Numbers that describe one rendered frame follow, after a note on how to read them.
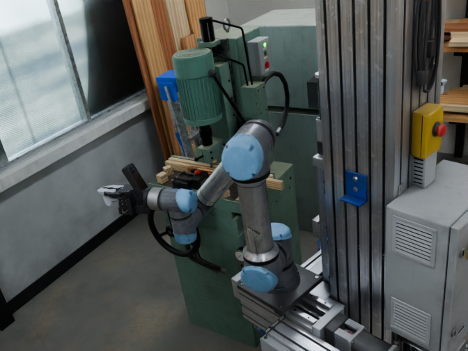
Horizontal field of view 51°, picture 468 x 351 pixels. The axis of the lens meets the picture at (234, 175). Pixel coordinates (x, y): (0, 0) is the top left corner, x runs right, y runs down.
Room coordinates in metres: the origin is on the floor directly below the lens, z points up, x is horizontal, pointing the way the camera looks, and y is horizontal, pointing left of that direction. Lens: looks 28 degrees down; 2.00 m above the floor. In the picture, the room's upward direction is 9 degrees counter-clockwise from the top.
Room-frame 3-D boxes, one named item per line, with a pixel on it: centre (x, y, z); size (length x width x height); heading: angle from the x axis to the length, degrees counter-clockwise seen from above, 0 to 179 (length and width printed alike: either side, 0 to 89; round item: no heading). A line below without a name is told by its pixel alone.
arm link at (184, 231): (1.41, 0.18, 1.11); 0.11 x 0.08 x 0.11; 155
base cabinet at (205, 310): (2.23, 0.03, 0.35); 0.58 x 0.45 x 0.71; 144
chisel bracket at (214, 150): (2.15, 0.09, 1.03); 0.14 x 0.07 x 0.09; 144
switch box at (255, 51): (2.31, -0.20, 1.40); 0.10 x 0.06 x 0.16; 144
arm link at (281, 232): (1.40, -0.10, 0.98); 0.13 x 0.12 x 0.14; 155
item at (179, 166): (2.11, 0.06, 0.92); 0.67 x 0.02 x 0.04; 54
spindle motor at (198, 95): (2.13, 0.10, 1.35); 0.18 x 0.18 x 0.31
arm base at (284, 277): (1.40, -0.11, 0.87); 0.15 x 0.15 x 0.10
